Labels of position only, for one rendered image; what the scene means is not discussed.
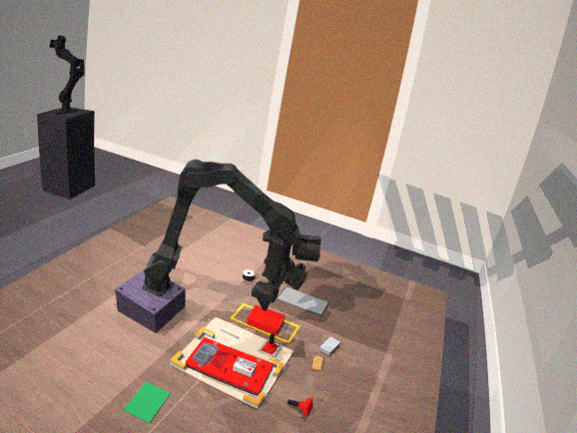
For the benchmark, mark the green rectangular mat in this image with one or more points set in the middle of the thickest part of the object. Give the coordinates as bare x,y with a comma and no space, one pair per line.
146,403

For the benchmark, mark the small orange flat block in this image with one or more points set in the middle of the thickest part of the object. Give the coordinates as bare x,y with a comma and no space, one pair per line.
317,362

